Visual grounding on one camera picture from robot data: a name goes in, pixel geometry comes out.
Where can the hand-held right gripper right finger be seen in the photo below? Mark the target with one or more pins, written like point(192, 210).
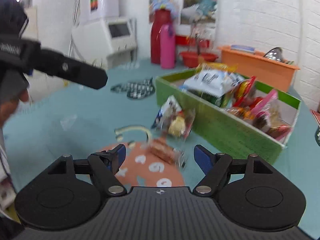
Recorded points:
point(203, 158)

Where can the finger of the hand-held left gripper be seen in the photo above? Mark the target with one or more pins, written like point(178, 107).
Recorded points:
point(75, 70)

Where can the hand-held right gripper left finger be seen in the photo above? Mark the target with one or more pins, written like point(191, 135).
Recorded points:
point(122, 155)

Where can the green cardboard box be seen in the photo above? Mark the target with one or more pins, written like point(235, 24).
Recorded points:
point(225, 132)

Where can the clear brown pastry packet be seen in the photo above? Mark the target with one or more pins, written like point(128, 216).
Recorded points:
point(165, 151)

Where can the small blue white snack packet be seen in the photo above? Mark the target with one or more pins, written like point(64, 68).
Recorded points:
point(175, 120)

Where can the green and white snack packet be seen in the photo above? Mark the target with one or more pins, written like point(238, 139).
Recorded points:
point(212, 85)

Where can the pink-edged brown snack packet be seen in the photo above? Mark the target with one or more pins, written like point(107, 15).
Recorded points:
point(265, 112)

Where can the large red chip packet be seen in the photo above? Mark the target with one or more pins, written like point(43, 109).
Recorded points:
point(243, 90)

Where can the shiny gold snack packet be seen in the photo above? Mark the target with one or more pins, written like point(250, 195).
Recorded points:
point(217, 68)

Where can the person's left hand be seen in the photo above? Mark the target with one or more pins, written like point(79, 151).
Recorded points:
point(10, 107)

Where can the white appliance with screen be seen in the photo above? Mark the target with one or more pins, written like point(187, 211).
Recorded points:
point(100, 42)

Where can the teal printed tablecloth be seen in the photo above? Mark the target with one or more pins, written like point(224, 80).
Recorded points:
point(75, 142)

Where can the red thermos jug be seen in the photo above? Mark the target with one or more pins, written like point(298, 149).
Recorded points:
point(156, 37)

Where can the pink bottle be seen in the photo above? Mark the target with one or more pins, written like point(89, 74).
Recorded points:
point(167, 47)

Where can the red plastic bowl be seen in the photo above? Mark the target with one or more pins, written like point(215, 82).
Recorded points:
point(192, 58)

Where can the orange plastic basin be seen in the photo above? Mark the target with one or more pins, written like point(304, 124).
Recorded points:
point(260, 67)

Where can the blue plate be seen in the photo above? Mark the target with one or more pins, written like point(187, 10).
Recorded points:
point(242, 48)

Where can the glass pitcher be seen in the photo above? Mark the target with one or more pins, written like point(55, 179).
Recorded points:
point(200, 37)

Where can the steel bowl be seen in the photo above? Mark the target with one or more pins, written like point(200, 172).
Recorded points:
point(273, 53)

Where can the white wall water purifier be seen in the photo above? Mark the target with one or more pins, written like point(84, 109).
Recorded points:
point(105, 0)

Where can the wall poster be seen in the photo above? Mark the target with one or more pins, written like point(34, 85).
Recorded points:
point(200, 5)

